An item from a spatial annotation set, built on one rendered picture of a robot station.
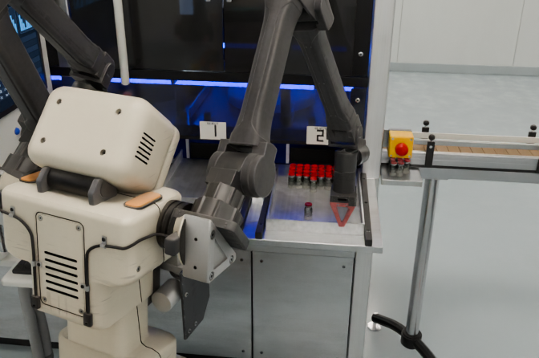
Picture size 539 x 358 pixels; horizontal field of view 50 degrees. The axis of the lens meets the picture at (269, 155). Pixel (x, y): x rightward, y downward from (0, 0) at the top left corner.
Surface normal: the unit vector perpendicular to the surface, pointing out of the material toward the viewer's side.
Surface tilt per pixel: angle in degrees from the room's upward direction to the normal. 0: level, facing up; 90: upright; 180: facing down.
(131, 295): 90
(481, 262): 0
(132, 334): 90
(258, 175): 83
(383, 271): 0
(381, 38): 90
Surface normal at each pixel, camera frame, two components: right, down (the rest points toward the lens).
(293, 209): 0.00, -0.91
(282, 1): -0.45, -0.31
